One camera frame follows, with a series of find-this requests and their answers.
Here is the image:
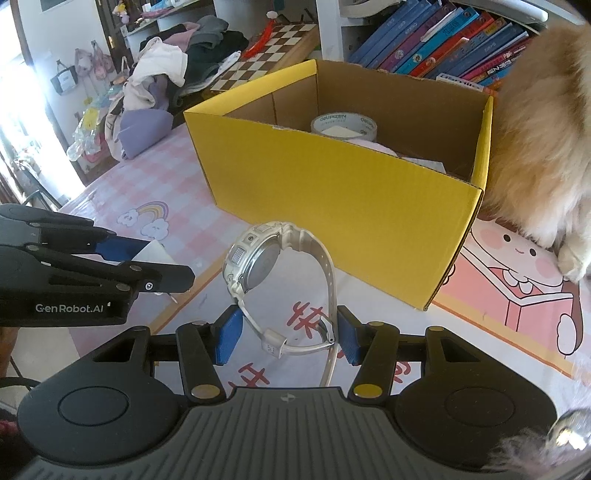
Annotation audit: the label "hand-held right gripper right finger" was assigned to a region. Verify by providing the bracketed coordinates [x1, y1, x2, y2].
[337, 305, 490, 402]

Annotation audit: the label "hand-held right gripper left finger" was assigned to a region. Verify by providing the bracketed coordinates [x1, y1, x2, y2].
[92, 305, 244, 401]

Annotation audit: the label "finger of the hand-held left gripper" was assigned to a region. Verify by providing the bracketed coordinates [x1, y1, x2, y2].
[0, 244, 195, 297]
[0, 203, 149, 261]

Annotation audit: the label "white pronged charger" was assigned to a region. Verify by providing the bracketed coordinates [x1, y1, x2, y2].
[133, 239, 180, 304]

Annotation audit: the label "white wristwatch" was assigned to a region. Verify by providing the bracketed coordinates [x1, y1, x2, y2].
[222, 220, 341, 389]

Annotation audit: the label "yellow cardboard box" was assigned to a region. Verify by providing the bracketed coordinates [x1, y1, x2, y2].
[184, 59, 495, 311]

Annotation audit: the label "pink plush toy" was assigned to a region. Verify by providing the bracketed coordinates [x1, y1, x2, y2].
[355, 138, 400, 158]

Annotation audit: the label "grey tape roll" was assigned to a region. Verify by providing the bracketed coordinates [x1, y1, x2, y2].
[310, 112, 379, 141]

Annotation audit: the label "clear plastic bags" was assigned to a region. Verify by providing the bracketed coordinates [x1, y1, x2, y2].
[67, 108, 112, 163]

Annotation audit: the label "lilac sweatshirt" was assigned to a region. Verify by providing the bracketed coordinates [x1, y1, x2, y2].
[119, 111, 174, 160]

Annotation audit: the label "dark tote bag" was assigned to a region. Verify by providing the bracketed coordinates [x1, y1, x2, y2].
[50, 60, 77, 96]

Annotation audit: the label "pink backpack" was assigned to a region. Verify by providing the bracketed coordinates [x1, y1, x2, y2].
[76, 41, 114, 82]

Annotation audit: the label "grey fluffy pompom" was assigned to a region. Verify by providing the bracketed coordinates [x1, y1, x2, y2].
[489, 406, 591, 476]

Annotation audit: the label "pile of clothes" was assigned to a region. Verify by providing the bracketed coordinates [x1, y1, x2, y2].
[104, 16, 250, 160]

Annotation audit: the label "wooden chessboard box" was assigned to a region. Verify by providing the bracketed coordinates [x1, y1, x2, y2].
[210, 22, 321, 93]

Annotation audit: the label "red plastic piece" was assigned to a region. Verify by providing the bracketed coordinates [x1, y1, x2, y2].
[242, 18, 280, 59]

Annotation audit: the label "white and orange carton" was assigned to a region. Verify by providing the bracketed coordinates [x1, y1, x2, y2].
[436, 71, 498, 96]

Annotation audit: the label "orange and white cat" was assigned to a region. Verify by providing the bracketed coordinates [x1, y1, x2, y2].
[480, 21, 591, 283]

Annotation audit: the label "row of colourful books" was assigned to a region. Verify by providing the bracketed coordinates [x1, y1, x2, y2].
[346, 0, 533, 90]

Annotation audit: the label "white shelf frame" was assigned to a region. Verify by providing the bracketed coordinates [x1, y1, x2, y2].
[316, 0, 357, 63]

